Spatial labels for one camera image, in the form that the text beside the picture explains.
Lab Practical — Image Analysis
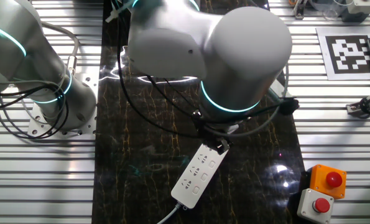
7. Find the black marble pattern mat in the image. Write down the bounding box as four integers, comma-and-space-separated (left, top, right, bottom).
91, 0, 307, 224

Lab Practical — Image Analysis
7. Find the black cable bundle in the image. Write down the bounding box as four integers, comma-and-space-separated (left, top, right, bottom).
0, 82, 70, 140

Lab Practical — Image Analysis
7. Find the grey cable with metal connector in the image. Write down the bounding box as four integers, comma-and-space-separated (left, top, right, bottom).
40, 21, 80, 76

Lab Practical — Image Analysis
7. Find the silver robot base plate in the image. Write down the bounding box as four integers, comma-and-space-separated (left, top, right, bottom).
27, 73, 99, 139

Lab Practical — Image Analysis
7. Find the metal camera stand bracket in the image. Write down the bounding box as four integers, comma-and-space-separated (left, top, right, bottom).
346, 93, 370, 119

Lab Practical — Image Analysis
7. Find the black arm cable with plug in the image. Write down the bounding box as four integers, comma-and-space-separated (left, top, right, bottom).
115, 0, 300, 139

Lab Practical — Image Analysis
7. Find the white power strip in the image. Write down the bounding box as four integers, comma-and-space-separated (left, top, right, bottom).
170, 142, 231, 210

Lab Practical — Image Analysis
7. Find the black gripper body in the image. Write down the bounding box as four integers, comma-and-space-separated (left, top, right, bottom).
197, 114, 251, 142

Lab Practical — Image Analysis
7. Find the orange emergency stop box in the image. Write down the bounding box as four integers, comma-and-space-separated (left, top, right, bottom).
308, 164, 348, 200

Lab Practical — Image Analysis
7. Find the grey emergency stop box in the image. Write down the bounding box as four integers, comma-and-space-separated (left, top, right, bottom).
296, 187, 335, 224

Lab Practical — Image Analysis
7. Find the white box device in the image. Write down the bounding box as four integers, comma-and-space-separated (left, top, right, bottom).
341, 0, 370, 22

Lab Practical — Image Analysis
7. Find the printed fiducial marker sheet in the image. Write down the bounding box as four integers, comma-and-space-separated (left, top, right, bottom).
315, 26, 370, 81

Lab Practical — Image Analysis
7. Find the grey power strip cable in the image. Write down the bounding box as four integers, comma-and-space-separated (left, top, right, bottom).
155, 202, 184, 224

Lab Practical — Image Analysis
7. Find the metal upright bracket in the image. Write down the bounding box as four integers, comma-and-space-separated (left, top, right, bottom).
293, 0, 308, 20

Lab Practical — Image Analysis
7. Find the clear plastic cup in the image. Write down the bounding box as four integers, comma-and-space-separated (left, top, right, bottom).
308, 0, 344, 21

